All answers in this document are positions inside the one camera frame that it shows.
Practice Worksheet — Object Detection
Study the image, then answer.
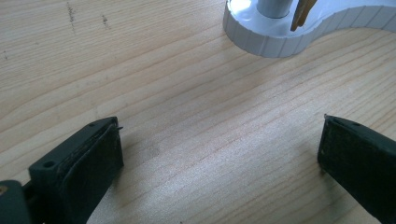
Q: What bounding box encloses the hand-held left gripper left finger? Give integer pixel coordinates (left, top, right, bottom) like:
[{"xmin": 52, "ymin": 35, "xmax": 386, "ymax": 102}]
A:
[{"xmin": 28, "ymin": 116, "xmax": 125, "ymax": 224}]

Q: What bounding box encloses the wooden stick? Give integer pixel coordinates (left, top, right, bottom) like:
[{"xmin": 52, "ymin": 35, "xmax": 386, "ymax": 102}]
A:
[{"xmin": 290, "ymin": 0, "xmax": 318, "ymax": 33}]

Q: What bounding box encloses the white ribbed stand with post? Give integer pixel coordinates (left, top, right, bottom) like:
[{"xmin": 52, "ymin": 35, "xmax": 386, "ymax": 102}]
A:
[{"xmin": 222, "ymin": 0, "xmax": 396, "ymax": 59}]

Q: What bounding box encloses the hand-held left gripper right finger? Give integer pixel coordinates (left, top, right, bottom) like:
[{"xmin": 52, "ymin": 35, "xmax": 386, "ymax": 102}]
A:
[{"xmin": 317, "ymin": 114, "xmax": 396, "ymax": 224}]

